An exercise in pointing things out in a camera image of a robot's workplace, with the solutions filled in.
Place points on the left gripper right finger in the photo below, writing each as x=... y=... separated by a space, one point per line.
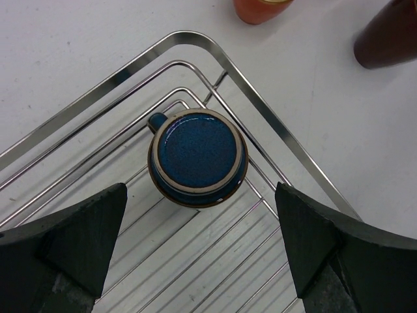
x=340 y=264

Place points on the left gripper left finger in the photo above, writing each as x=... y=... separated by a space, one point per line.
x=59 y=263

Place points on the wire dish rack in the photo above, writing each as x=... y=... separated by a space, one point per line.
x=153 y=192

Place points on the blue cup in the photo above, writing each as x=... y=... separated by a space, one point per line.
x=197 y=157

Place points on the dark brown cup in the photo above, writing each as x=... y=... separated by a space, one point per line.
x=389 y=38

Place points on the red orange cup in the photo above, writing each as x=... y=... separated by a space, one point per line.
x=255 y=12

